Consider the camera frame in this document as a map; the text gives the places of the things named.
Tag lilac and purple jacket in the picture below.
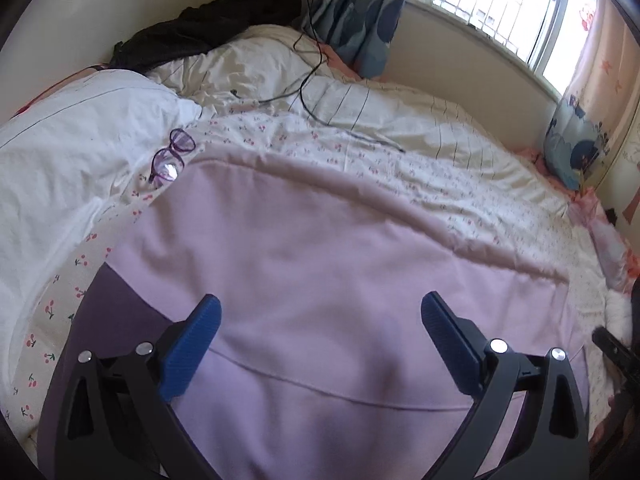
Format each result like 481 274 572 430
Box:
38 150 589 479

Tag white folded cloth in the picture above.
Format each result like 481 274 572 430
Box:
605 289 632 347

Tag pink floral pillow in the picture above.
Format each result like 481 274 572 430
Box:
568 188 639 295

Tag cherry print bed sheet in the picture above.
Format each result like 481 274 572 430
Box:
1 112 609 439

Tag purple framed eyeglasses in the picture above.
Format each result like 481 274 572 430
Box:
148 128 196 186

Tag white pillow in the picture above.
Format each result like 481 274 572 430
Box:
1 70 202 370

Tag right cartoon curtain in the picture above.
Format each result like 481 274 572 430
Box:
542 0 639 192

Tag cartoon curtain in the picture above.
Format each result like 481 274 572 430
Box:
542 0 639 192
305 0 406 79

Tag white striped duvet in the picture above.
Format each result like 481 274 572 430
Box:
148 25 566 212

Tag left cartoon curtain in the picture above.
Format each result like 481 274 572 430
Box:
305 0 406 79

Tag window with white frame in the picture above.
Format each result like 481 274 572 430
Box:
412 0 598 96

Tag black charging cable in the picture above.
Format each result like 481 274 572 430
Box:
229 0 407 154

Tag black garment by wall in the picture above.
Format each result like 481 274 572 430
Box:
108 0 303 74

